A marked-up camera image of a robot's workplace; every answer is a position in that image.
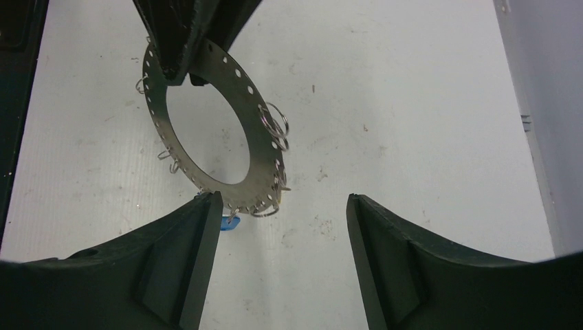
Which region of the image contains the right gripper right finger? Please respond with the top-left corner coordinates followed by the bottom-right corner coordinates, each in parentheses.
top-left (346, 194), bottom-right (582, 329)

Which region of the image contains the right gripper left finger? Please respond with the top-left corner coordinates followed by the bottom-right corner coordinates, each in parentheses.
top-left (1, 192), bottom-right (223, 329)

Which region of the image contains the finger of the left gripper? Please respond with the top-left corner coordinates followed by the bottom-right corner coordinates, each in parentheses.
top-left (134, 0), bottom-right (219, 86)
top-left (188, 0), bottom-right (261, 86)

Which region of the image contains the blue capped key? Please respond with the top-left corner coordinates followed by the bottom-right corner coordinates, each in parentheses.
top-left (221, 216), bottom-right (241, 231)

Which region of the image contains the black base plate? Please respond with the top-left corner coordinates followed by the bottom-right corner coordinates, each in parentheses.
top-left (1, 0), bottom-right (49, 233)

